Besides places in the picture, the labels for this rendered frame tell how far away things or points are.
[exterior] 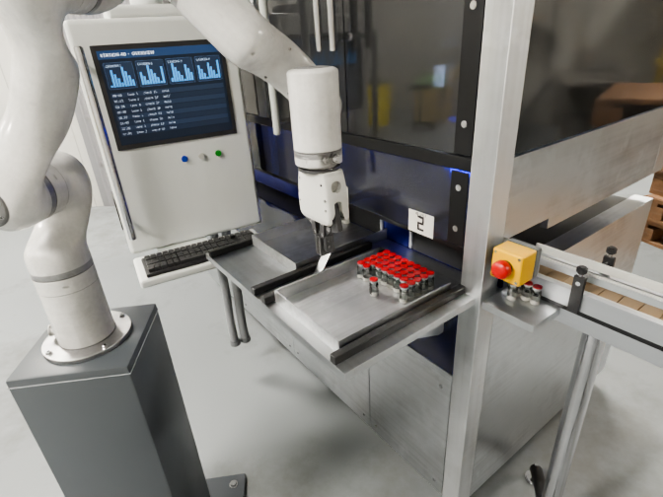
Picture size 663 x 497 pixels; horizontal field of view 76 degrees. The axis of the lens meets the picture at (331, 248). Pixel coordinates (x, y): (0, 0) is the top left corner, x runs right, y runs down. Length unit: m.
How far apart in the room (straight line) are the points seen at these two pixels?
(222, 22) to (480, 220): 0.64
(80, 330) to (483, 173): 0.93
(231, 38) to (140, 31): 0.86
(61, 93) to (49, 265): 0.34
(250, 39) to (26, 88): 0.39
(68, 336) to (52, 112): 0.48
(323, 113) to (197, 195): 1.01
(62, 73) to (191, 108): 0.76
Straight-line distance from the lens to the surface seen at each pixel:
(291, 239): 1.39
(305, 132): 0.72
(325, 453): 1.86
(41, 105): 0.91
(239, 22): 0.73
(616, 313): 1.06
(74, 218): 1.06
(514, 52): 0.93
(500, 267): 0.97
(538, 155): 1.09
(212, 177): 1.65
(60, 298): 1.06
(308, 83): 0.71
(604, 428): 2.15
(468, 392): 1.27
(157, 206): 1.64
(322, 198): 0.75
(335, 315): 1.01
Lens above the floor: 1.46
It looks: 26 degrees down
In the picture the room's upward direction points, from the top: 4 degrees counter-clockwise
